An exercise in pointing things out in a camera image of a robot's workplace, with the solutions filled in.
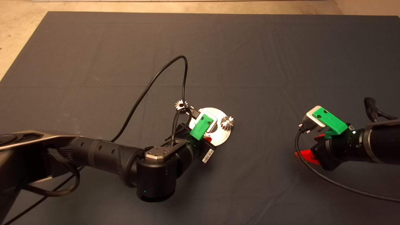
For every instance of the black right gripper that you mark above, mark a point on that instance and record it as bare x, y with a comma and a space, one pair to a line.
331, 153

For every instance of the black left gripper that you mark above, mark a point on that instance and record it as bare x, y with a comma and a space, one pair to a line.
203, 151

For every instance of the small steel planetary gear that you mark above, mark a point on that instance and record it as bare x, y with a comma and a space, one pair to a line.
227, 123
179, 104

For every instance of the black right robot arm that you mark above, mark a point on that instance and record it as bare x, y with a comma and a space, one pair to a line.
378, 143

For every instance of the round metal carrier plate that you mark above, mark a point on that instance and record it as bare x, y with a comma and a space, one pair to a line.
222, 136

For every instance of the dark grey table cloth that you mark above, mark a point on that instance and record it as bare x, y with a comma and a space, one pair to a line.
93, 47

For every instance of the bright green camera mount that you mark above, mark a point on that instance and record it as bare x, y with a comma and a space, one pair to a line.
331, 120
200, 126

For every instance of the small silver camera box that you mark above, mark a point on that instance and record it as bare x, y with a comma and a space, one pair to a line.
213, 120
311, 120

